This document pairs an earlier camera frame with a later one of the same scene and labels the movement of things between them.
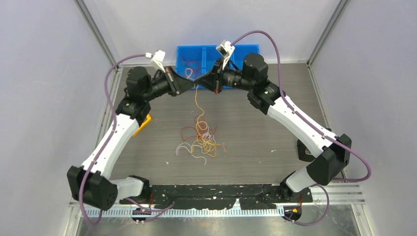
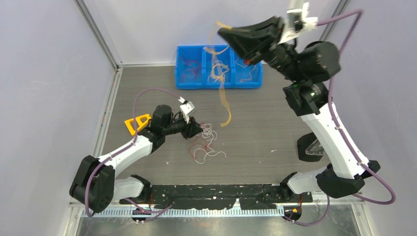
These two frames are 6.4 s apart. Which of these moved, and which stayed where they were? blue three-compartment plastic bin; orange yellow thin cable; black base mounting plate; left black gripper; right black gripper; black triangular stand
Moved: left black gripper; right black gripper; orange yellow thin cable
Stayed: black base mounting plate; blue three-compartment plastic bin; black triangular stand
